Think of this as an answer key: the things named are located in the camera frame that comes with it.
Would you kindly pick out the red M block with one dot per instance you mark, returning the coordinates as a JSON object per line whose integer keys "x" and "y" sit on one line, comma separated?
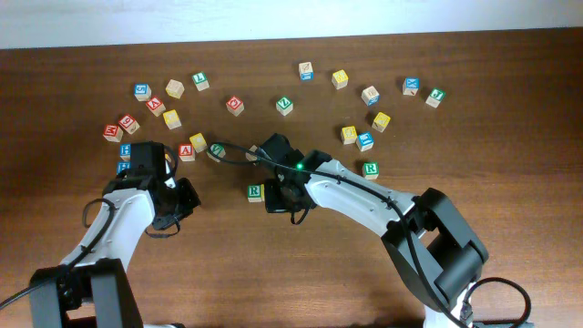
{"x": 113, "y": 133}

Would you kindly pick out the red A block lower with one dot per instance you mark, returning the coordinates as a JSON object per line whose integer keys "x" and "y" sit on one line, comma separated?
{"x": 187, "y": 152}

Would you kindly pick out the green L block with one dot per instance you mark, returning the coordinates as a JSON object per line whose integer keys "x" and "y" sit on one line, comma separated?
{"x": 200, "y": 81}

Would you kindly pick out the green Z block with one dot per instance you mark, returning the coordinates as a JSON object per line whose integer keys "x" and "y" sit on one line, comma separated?
{"x": 284, "y": 105}

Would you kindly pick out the blue block far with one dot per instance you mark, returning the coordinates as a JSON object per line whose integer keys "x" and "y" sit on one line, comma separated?
{"x": 305, "y": 71}

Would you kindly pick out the yellow M block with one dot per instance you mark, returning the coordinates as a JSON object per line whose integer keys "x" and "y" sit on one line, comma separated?
{"x": 340, "y": 79}

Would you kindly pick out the yellow C block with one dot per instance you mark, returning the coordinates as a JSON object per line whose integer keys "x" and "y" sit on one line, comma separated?
{"x": 198, "y": 142}

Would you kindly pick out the red Q block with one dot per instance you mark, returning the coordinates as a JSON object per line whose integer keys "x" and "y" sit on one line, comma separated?
{"x": 235, "y": 105}

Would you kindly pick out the yellow E block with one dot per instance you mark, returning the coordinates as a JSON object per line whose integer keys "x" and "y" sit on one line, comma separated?
{"x": 349, "y": 135}

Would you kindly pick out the green V block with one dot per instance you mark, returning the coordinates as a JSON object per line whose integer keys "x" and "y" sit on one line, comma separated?
{"x": 216, "y": 152}

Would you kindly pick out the blue 5 block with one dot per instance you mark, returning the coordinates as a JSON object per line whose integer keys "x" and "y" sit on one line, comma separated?
{"x": 142, "y": 92}

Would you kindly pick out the red A block upper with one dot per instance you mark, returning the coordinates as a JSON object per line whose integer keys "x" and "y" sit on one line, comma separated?
{"x": 155, "y": 106}

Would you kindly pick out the blue L block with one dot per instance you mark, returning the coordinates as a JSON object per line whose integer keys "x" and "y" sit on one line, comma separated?
{"x": 364, "y": 141}

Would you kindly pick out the yellow X block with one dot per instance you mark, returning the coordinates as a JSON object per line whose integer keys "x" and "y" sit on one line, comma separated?
{"x": 172, "y": 119}

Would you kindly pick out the green J block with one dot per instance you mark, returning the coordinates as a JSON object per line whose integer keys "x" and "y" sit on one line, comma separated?
{"x": 436, "y": 96}

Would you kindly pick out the yellow 8 block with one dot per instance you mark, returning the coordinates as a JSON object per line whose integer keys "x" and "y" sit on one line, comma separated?
{"x": 175, "y": 89}

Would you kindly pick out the red 9 block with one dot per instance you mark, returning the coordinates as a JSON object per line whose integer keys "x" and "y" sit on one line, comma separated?
{"x": 129, "y": 124}

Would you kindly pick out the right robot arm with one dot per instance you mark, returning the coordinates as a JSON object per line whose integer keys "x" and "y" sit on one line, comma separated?
{"x": 436, "y": 253}

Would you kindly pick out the blue H block lower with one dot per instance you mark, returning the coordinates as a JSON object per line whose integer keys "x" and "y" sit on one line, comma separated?
{"x": 122, "y": 165}

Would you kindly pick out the blue X block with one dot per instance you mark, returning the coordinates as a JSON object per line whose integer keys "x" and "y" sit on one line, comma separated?
{"x": 410, "y": 86}

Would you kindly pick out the yellow block right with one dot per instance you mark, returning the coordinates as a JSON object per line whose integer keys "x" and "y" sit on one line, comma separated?
{"x": 381, "y": 121}

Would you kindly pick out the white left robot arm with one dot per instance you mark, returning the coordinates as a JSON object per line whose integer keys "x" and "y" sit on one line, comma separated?
{"x": 90, "y": 287}

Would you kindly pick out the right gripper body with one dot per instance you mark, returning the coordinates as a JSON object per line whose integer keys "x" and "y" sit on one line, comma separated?
{"x": 278, "y": 198}

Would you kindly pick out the blue D block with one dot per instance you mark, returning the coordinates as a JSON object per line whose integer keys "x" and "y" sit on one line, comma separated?
{"x": 370, "y": 96}

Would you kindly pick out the red a block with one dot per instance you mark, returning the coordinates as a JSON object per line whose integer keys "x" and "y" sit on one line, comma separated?
{"x": 155, "y": 106}
{"x": 187, "y": 152}

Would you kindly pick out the green r block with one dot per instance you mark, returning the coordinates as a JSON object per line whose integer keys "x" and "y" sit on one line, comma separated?
{"x": 370, "y": 170}
{"x": 255, "y": 193}

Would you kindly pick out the blue h block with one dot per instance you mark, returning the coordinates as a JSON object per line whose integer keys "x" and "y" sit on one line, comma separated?
{"x": 122, "y": 165}
{"x": 125, "y": 152}

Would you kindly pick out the blue P block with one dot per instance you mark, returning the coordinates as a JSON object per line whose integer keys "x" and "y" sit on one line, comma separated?
{"x": 250, "y": 155}

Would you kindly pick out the blue H block upper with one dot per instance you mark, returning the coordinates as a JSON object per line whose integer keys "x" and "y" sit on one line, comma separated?
{"x": 125, "y": 152}

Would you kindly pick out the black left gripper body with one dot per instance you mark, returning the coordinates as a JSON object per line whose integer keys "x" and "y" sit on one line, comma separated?
{"x": 182, "y": 200}

